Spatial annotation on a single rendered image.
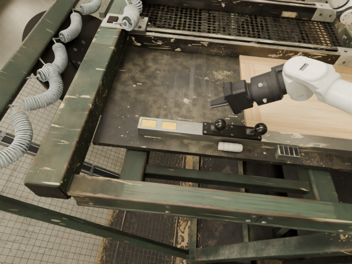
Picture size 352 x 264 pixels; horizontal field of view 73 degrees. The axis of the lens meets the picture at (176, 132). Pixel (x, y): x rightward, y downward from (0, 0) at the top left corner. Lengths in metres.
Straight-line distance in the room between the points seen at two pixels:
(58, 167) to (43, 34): 0.99
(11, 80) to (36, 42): 0.29
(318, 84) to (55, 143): 0.71
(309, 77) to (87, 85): 0.67
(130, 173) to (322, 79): 0.60
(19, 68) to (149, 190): 0.94
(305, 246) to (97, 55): 1.21
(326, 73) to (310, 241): 0.83
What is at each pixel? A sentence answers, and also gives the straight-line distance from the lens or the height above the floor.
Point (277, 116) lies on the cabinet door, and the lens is 0.98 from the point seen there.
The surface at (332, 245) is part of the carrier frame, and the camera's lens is 1.27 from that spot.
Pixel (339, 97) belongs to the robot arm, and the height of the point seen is 1.43.
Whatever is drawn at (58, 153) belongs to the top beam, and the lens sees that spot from 0.74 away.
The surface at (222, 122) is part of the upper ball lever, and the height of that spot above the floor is 1.54.
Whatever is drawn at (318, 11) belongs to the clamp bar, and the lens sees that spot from 1.66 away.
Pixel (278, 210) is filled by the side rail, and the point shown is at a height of 1.33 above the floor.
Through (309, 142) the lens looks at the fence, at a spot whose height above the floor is 1.20.
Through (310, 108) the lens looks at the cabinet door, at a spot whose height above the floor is 1.14.
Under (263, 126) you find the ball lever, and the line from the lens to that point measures 0.73.
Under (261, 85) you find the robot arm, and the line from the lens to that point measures 0.71.
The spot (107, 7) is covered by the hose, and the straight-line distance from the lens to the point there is 0.96.
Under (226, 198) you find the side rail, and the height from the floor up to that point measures 1.45.
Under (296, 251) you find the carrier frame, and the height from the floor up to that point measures 0.79.
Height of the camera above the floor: 1.94
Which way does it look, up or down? 27 degrees down
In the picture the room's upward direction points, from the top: 63 degrees counter-clockwise
